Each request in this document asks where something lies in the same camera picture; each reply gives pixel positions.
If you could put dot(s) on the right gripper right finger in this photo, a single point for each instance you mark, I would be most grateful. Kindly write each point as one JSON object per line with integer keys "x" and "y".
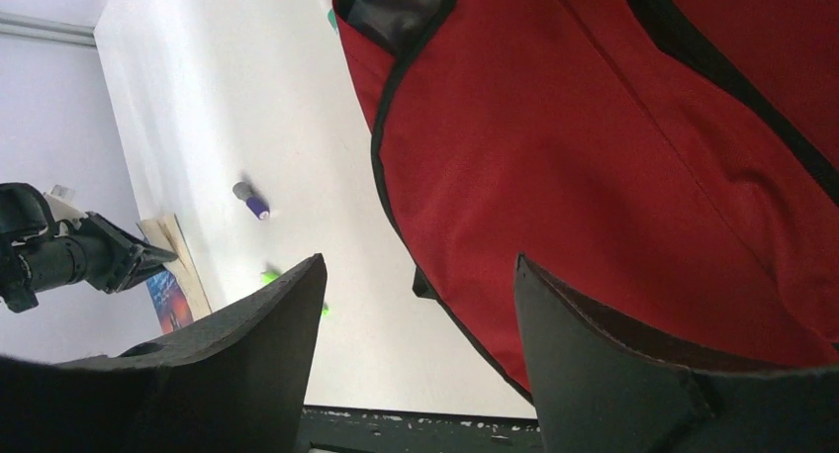
{"x": 602, "y": 381}

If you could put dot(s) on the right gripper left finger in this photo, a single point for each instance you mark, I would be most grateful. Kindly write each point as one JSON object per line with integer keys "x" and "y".
{"x": 233, "y": 381}

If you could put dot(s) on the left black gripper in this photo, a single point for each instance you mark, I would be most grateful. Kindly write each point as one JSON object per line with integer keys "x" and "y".
{"x": 35, "y": 257}

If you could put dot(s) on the Jane Eyre book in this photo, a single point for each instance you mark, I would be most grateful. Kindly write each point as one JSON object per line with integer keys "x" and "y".
{"x": 177, "y": 293}

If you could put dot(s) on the green highlighter pen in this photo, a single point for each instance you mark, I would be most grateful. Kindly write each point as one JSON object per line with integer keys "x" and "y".
{"x": 272, "y": 276}

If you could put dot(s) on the red student backpack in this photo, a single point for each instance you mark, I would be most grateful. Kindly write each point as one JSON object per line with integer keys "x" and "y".
{"x": 675, "y": 160}

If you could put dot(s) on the purple glue stick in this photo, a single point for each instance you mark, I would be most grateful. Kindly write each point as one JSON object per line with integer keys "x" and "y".
{"x": 255, "y": 203}

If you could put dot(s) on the teal white tube left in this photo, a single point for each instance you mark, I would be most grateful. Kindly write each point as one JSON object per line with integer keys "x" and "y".
{"x": 332, "y": 19}

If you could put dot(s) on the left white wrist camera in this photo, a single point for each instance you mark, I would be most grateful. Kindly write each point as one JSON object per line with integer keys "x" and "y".
{"x": 67, "y": 216}

